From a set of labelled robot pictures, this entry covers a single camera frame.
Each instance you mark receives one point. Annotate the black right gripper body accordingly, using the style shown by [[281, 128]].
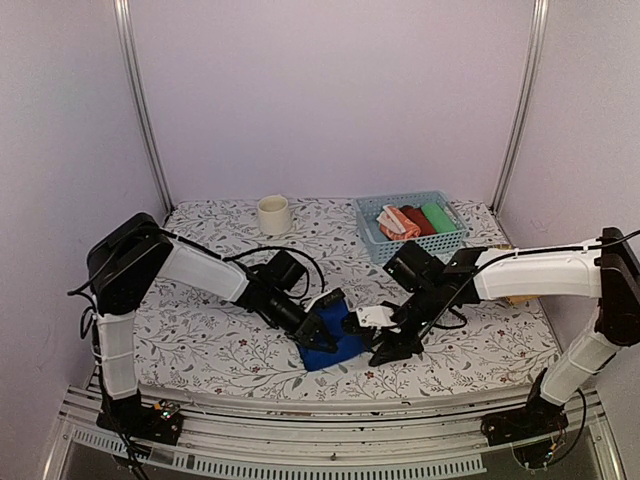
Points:
[[426, 304]]

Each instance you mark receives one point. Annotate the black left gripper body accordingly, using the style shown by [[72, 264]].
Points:
[[281, 318]]

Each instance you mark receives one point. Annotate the blue towel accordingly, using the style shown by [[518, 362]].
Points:
[[348, 346]]

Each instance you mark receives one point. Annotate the orange bunny pattern towel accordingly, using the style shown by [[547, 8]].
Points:
[[395, 225]]

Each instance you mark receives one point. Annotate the light blue plastic basket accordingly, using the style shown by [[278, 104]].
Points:
[[381, 249]]

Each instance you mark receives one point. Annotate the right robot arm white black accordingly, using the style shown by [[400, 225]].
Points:
[[605, 269]]

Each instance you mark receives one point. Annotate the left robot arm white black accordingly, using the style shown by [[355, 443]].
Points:
[[125, 264]]

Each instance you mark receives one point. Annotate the cream ceramic cup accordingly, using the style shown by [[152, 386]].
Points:
[[274, 215]]

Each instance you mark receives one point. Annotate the green rolled towel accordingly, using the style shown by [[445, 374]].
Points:
[[438, 218]]

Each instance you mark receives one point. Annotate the yellow bamboo tray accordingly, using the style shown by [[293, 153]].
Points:
[[514, 300]]

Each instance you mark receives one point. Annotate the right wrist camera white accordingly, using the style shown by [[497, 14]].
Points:
[[369, 320]]

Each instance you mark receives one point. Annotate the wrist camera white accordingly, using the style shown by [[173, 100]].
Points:
[[369, 320], [325, 301]]

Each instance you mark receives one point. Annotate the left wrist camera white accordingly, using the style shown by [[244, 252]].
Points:
[[325, 301]]

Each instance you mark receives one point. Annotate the front aluminium rail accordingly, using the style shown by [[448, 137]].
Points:
[[227, 437]]

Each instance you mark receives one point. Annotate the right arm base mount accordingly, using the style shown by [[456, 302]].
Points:
[[537, 417]]

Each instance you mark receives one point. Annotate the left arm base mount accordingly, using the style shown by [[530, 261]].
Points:
[[160, 423]]

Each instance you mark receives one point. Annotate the right aluminium frame post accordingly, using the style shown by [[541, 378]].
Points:
[[532, 63]]

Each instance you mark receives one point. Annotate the aluminium frame post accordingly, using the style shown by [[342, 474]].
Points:
[[124, 24], [532, 63]]

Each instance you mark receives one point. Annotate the left aluminium frame post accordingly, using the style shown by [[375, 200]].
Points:
[[124, 24]]

